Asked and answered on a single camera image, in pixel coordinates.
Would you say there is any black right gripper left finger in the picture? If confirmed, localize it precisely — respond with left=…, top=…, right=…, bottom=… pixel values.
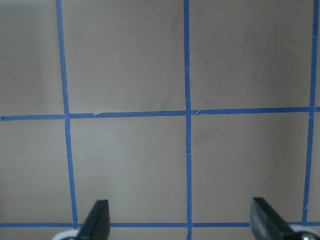
left=75, top=199, right=110, bottom=240

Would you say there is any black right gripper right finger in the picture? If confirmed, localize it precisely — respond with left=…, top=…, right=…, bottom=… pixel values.
left=250, top=197, right=300, bottom=240

